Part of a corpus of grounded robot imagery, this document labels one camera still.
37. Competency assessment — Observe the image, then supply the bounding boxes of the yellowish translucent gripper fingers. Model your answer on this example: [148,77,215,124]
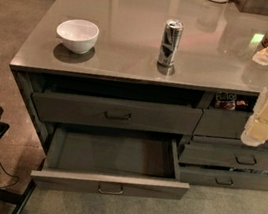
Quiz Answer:
[240,116,268,147]

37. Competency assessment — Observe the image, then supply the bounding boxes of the snack packets in drawer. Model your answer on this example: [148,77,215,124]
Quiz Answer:
[213,92,256,112]

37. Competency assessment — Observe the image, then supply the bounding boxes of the grey drawer cabinet counter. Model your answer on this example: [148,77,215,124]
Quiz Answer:
[0,0,268,214]

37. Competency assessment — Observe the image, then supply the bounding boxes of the silver drink can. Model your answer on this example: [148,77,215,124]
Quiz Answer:
[157,19,184,67]

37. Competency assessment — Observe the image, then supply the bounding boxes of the white ceramic bowl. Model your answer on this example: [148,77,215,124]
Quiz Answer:
[56,19,100,54]

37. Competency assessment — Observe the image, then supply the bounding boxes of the black cable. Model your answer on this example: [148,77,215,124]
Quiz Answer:
[0,150,24,195]

